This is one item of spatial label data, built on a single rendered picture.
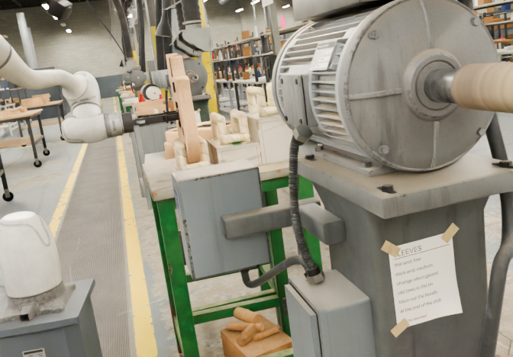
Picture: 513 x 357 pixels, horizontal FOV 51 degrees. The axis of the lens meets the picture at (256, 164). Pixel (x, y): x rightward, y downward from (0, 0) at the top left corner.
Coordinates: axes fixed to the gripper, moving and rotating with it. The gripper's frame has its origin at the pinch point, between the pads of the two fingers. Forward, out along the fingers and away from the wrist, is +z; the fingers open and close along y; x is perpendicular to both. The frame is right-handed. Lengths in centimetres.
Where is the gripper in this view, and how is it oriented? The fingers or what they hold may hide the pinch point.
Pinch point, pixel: (177, 114)
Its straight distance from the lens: 203.1
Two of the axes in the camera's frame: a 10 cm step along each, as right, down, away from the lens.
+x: -1.3, -9.7, -2.0
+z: 9.7, -1.7, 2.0
